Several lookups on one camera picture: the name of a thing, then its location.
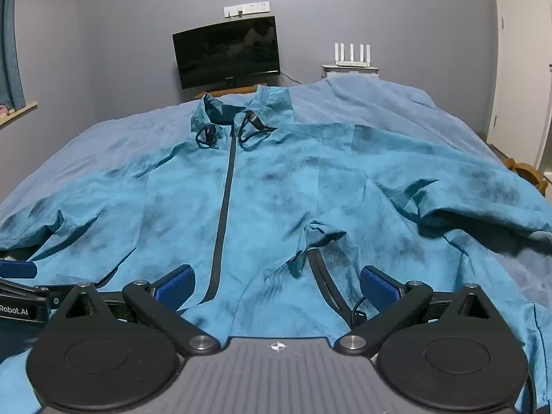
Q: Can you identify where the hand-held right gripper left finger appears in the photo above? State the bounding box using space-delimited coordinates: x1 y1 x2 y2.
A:
52 264 221 357

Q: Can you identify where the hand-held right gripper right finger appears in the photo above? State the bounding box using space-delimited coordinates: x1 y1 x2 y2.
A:
334 265 507 357

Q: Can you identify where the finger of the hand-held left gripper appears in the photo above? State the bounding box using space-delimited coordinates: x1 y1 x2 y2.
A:
0 261 51 299

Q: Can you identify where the teal zip jacket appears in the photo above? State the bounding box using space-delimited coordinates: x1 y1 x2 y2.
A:
0 85 552 414

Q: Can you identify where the wooden window sill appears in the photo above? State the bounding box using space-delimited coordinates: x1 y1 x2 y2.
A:
0 101 39 127

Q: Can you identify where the wooden chair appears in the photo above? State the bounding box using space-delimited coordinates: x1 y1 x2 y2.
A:
504 157 546 197

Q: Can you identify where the wooden desk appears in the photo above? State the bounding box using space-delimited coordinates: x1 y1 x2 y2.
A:
194 82 269 99

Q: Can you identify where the teal curtain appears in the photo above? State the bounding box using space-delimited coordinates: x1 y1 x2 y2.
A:
0 0 26 111

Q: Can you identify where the white wifi router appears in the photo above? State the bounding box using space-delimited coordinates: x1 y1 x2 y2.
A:
334 43 372 68

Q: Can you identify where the black computer monitor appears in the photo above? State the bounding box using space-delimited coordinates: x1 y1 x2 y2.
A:
172 16 281 90

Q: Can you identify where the white door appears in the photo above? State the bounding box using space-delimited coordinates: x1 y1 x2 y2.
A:
487 0 552 170

